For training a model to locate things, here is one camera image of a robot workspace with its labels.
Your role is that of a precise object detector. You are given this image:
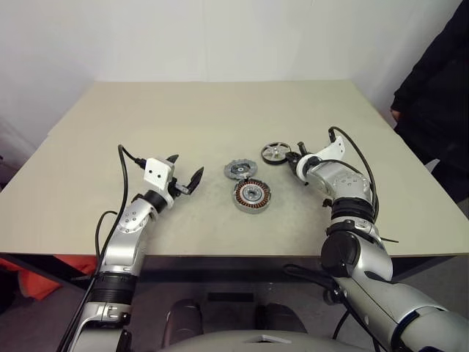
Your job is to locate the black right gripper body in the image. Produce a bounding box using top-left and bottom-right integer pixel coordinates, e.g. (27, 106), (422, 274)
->
(292, 153), (306, 177)

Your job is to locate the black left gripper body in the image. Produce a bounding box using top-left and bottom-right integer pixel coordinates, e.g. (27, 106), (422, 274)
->
(168, 176), (195, 199)

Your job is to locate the silver spoked rotor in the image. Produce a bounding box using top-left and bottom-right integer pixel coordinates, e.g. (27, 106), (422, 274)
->
(261, 141), (291, 166)

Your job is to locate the grey metal motor lid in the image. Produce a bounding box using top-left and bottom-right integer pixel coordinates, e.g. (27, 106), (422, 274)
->
(223, 158), (259, 181)

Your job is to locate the motor housing with copper windings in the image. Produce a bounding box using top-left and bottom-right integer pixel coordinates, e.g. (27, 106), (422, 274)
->
(231, 177), (274, 215)

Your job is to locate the dark rounded shape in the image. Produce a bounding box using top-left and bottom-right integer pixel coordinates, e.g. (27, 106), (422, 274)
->
(255, 302), (308, 335)
(166, 298), (203, 346)

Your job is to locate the person in black clothing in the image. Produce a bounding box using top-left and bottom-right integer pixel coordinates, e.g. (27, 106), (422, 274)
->
(389, 0), (469, 203)

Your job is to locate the orange fabric object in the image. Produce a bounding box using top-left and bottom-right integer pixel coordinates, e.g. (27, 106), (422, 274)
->
(0, 254), (99, 301)

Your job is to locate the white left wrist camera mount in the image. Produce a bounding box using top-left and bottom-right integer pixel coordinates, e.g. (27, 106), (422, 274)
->
(143, 157), (177, 207)

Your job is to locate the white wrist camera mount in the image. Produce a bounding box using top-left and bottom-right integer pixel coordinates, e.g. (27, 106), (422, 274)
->
(295, 135), (347, 181)
(143, 157), (177, 207)

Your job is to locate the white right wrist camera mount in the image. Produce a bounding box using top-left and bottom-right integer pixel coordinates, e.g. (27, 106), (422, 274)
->
(295, 135), (347, 181)

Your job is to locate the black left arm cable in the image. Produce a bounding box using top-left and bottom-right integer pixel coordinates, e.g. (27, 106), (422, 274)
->
(58, 144), (148, 352)

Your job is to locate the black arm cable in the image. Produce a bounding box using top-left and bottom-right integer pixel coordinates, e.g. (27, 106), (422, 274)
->
(328, 125), (379, 225)
(58, 144), (148, 352)

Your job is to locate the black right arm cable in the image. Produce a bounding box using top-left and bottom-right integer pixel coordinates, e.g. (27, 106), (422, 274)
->
(328, 125), (379, 225)

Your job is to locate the dark table frame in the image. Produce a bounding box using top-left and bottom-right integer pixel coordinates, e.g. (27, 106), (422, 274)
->
(0, 252), (469, 294)

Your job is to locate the black cable bundle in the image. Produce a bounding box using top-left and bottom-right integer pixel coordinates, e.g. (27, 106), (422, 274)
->
(283, 263), (355, 340)

